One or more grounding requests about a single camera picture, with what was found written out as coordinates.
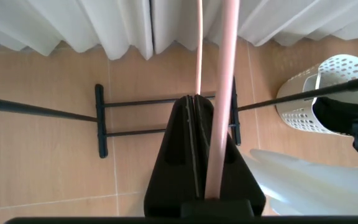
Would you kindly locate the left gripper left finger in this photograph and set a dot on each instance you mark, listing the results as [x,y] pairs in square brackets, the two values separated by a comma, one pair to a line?
[172,174]

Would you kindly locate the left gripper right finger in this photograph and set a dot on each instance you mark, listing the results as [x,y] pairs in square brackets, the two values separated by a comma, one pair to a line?
[244,186]

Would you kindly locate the pink clothes hanger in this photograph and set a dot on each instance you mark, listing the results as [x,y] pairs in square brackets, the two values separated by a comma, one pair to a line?
[225,62]

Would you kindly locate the beige curtain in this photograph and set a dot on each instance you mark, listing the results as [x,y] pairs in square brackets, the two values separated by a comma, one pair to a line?
[89,21]

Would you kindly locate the black shorts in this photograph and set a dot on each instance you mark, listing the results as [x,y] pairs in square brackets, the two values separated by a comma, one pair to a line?
[346,121]

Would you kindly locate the white printed t-shirt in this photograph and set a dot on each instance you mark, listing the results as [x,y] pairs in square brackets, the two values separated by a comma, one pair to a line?
[315,183]

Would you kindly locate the white laundry basket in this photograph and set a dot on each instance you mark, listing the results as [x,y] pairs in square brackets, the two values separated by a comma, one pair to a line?
[297,102]

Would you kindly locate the black clothes rack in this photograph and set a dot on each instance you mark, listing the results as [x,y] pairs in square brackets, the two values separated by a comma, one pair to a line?
[101,124]

